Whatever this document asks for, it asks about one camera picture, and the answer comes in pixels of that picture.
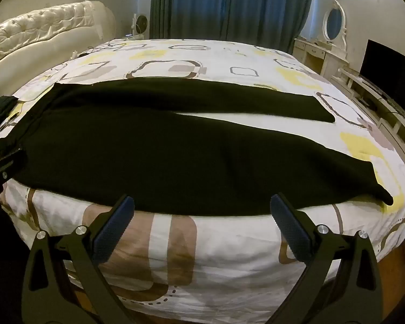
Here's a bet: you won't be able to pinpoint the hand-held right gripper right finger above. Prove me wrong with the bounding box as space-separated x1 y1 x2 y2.
266 193 384 324

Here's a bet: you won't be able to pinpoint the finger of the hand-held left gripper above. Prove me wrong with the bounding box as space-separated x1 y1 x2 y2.
0 150 25 190

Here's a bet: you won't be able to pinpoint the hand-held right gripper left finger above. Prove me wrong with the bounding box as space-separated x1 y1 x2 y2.
22 194 136 324

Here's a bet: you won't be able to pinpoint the black pants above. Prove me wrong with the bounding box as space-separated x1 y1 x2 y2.
0 77 394 217

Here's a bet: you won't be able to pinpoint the dark cloth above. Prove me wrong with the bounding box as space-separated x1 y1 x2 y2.
0 96 19 129

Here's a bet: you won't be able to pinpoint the cream tufted headboard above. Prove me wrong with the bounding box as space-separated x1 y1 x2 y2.
0 1 117 103

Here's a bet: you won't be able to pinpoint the white television stand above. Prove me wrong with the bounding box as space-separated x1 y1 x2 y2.
337 67 405 169

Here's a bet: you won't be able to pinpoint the white dressing table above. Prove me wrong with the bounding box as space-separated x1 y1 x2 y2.
293 36 350 76

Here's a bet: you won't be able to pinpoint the bed with patterned sheet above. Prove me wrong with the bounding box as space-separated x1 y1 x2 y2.
0 38 405 315

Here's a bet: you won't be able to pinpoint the black television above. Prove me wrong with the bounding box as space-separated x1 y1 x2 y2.
359 39 405 113

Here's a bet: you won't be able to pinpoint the small white fan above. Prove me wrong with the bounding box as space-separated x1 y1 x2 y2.
132 13 149 39

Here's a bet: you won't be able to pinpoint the white oval mirror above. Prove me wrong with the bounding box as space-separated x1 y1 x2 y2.
322 0 347 46

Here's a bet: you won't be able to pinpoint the blue curtain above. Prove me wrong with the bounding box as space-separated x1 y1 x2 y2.
149 0 315 55

